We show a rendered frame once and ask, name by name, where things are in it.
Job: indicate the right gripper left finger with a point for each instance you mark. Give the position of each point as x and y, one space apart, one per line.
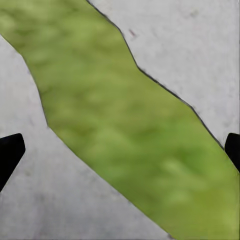
12 148

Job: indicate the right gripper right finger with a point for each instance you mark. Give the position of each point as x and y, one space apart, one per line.
232 148

